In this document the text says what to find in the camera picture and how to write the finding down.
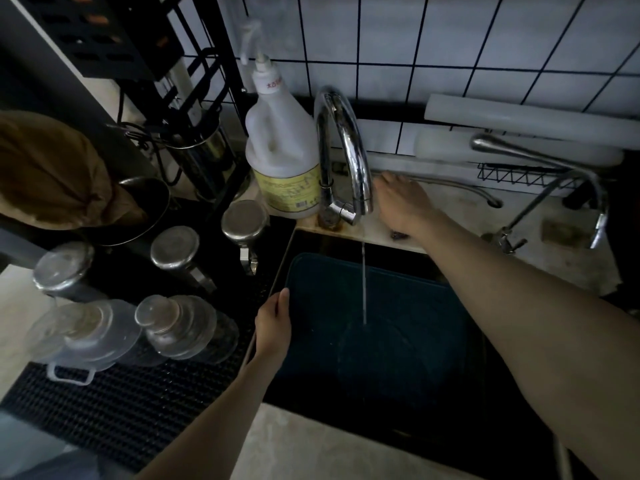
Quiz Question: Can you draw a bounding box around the person's left forearm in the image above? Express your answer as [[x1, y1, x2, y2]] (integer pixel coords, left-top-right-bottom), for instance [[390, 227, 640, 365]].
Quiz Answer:
[[134, 353, 282, 480]]

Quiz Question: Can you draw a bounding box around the black metal dish rack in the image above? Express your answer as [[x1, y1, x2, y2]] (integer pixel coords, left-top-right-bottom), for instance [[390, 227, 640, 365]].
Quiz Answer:
[[107, 0, 253, 208]]

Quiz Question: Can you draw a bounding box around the black kitchen sink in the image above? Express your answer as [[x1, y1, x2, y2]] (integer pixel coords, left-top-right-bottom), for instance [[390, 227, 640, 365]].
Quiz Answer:
[[245, 227, 593, 480]]

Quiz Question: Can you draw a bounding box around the black ribbed drain mat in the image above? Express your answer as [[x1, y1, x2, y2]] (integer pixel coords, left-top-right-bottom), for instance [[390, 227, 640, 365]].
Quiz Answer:
[[0, 215, 297, 473]]

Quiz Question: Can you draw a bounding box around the brown cloth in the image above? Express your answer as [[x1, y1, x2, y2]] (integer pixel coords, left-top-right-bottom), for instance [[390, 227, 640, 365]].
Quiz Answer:
[[0, 111, 149, 232]]

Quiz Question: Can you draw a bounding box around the person's right hand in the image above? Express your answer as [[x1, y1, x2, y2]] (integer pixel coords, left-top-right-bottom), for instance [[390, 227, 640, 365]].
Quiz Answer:
[[374, 172, 444, 241]]

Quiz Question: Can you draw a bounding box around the steel utensil holder cup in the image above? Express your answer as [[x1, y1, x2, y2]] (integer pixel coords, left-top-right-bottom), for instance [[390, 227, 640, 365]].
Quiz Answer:
[[166, 121, 239, 201]]

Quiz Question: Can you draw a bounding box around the person's right forearm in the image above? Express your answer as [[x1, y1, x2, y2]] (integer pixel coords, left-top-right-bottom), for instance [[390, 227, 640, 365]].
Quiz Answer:
[[414, 215, 640, 480]]

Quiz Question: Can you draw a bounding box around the glass jar with metal lid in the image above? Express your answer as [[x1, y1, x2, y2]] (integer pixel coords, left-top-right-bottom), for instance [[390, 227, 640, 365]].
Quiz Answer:
[[133, 293, 240, 366], [149, 225, 219, 296], [220, 199, 271, 276], [26, 299, 147, 386], [32, 241, 109, 303]]

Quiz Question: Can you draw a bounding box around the black wire basket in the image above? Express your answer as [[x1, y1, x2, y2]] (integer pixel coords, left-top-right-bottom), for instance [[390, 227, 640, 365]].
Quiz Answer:
[[477, 162, 587, 188]]

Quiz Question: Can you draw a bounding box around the dark blue plastic tray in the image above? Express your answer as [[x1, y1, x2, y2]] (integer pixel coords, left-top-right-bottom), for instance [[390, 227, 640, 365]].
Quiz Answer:
[[272, 252, 482, 411]]

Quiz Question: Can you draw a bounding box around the steel pot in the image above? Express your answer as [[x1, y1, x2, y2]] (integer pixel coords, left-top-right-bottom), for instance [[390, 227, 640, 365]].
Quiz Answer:
[[94, 176, 172, 248]]

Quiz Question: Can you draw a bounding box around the white pump detergent bottle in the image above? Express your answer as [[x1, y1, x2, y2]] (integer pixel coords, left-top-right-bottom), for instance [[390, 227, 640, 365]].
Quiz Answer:
[[238, 20, 324, 220]]

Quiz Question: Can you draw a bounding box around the black perforated rack holder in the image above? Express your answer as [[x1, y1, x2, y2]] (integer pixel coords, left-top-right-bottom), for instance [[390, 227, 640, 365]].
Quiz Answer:
[[14, 0, 187, 84]]

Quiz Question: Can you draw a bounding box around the person's left hand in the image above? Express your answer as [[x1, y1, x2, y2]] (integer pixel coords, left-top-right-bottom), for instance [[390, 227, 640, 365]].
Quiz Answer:
[[254, 288, 293, 363]]

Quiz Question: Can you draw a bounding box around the chrome curved kitchen faucet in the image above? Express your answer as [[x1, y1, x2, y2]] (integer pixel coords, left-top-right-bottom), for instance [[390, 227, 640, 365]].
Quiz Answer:
[[314, 86, 375, 230]]

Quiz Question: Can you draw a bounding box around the white rolled mat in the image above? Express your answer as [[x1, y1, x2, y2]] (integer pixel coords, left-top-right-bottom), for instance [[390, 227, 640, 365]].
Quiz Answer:
[[414, 128, 626, 168], [424, 94, 640, 151]]

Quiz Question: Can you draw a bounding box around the steel utensil handle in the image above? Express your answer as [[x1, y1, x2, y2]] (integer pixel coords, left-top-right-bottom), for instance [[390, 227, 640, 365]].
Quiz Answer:
[[470, 134, 596, 179]]

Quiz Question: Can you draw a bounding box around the thin chrome spout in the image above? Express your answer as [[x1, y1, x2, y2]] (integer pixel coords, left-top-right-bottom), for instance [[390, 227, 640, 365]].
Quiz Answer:
[[415, 176, 503, 209]]

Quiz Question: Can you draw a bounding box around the chrome gooseneck tap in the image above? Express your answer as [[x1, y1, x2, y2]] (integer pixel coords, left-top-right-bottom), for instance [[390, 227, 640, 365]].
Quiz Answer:
[[482, 169, 611, 256]]

